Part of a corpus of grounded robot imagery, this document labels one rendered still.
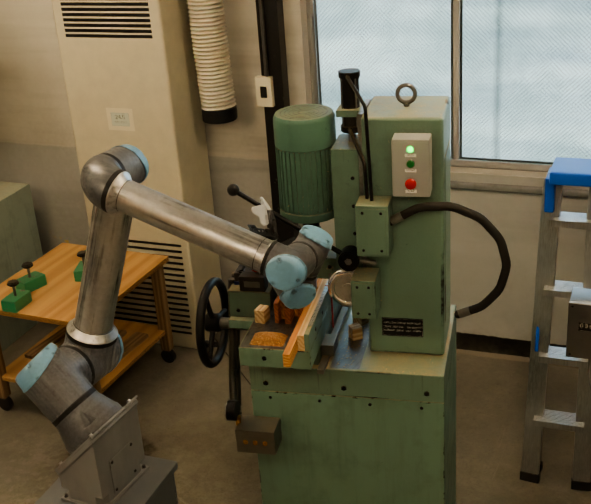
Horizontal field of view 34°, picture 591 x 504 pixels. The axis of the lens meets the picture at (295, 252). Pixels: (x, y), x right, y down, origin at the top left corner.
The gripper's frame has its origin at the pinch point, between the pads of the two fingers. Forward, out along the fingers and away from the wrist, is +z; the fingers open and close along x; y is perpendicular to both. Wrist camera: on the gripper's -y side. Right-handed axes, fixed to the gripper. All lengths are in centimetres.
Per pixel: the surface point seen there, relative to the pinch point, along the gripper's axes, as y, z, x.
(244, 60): -65, 146, 12
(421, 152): -23, -26, -41
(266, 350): -3.4, -25.6, 27.2
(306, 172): -8.8, -2.5, -18.3
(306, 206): -11.9, -4.8, -8.6
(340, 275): -21.3, -20.1, 3.9
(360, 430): -35, -42, 44
